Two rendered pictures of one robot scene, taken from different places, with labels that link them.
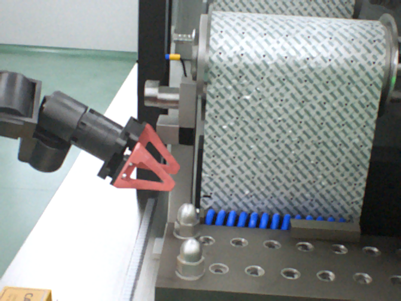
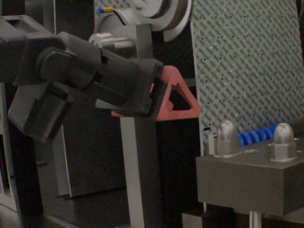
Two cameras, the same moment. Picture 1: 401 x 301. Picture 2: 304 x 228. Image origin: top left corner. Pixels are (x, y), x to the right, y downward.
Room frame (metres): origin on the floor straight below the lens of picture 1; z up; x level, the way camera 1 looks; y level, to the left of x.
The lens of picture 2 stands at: (0.09, 0.61, 1.19)
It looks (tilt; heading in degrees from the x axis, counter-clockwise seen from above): 7 degrees down; 323
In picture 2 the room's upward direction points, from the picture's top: 5 degrees counter-clockwise
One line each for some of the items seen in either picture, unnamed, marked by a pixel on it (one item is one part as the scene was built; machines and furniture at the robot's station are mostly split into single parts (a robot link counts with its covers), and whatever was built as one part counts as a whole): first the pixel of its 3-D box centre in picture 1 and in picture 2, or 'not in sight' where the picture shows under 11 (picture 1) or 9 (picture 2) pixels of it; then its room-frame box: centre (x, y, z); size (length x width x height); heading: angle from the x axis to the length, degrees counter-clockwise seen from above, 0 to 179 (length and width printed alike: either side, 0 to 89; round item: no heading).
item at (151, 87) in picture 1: (152, 93); (100, 46); (0.89, 0.08, 1.18); 0.04 x 0.02 x 0.04; 179
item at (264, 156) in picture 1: (284, 163); (256, 78); (0.79, -0.12, 1.11); 0.23 x 0.01 x 0.18; 89
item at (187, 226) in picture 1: (187, 218); (227, 137); (0.73, 0.02, 1.05); 0.04 x 0.04 x 0.04
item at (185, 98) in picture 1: (173, 170); (130, 133); (0.89, 0.05, 1.05); 0.06 x 0.05 x 0.31; 89
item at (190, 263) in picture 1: (191, 255); (283, 141); (0.63, 0.01, 1.05); 0.04 x 0.04 x 0.04
